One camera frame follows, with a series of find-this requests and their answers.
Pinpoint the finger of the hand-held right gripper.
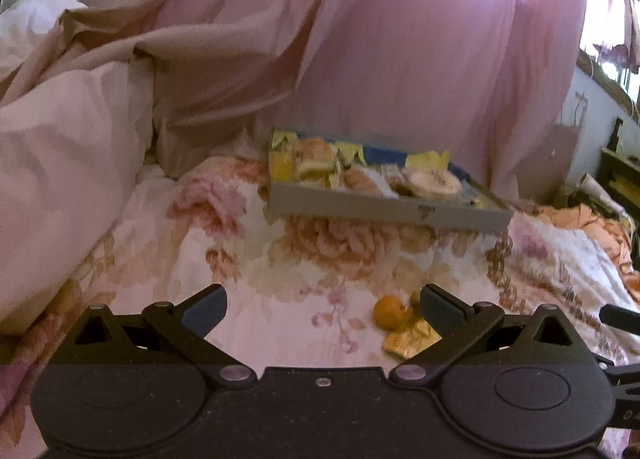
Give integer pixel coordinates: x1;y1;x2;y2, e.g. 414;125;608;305
592;354;640;385
599;305;640;329

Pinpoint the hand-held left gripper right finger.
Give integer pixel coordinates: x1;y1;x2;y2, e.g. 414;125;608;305
389;283;594;387

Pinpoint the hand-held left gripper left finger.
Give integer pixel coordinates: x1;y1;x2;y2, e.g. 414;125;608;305
64;283;258;389

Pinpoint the grey rectangular tray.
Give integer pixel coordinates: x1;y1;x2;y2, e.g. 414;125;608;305
265;126;515;233

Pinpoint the small orange mandarin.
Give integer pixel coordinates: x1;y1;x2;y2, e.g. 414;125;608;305
372;294;409;331

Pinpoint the gold foil snack wrapper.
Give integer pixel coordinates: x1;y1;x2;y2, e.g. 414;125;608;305
382;289;444;358

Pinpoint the orange quilt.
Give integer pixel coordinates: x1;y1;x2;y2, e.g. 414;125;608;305
515;203;640;302

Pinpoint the floral bed sheet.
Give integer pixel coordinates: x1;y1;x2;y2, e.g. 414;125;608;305
0;154;640;459

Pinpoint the reddish brown snack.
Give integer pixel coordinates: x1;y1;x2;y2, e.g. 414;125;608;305
342;168;383;192

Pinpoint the torn yellow paper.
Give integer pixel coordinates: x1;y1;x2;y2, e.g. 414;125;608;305
410;149;452;170

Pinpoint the wooden desk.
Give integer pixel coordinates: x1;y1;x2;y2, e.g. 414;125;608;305
599;118;640;212

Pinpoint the pink paper bag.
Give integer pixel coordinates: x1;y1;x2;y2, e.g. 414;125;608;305
540;94;588;202

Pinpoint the yellow green snack packet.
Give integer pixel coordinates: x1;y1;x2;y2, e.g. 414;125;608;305
334;141;366;167

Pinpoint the bread snack packet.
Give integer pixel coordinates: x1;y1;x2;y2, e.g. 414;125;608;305
292;138;338;184

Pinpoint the white pillow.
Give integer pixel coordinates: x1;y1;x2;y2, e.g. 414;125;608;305
0;0;157;336

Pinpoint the beige cloth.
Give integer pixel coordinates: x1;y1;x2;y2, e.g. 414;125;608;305
0;0;351;180

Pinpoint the pink curtain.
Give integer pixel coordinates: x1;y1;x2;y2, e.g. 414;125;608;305
280;0;590;202

